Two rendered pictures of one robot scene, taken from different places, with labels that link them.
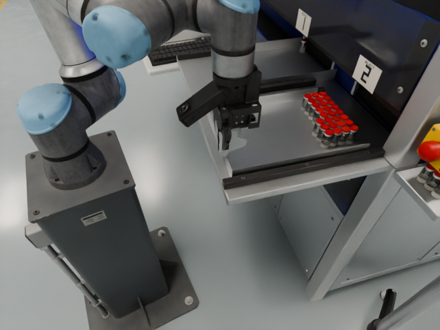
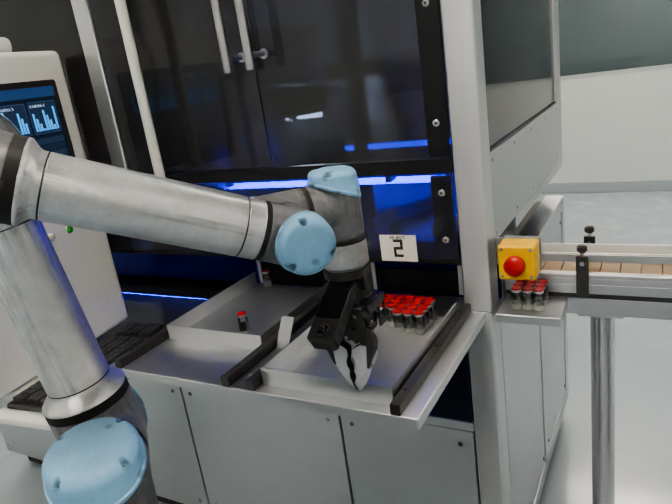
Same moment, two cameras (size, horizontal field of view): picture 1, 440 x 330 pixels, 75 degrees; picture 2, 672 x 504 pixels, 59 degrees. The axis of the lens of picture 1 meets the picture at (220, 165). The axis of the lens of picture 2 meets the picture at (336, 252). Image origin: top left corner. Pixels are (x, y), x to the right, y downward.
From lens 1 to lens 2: 62 cm
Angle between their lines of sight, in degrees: 47
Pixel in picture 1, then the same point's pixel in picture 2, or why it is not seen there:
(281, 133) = not seen: hidden behind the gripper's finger
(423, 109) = (479, 241)
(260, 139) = not seen: hidden behind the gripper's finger
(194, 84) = (193, 373)
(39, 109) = (113, 454)
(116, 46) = (328, 241)
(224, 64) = (353, 253)
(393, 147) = (476, 293)
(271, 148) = (382, 362)
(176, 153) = not seen: outside the picture
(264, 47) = (222, 300)
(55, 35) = (66, 344)
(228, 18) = (349, 206)
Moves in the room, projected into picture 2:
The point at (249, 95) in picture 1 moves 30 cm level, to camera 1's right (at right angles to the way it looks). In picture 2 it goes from (367, 286) to (466, 232)
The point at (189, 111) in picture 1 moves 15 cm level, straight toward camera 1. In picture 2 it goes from (334, 327) to (425, 343)
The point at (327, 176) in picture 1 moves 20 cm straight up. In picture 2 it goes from (459, 348) to (450, 247)
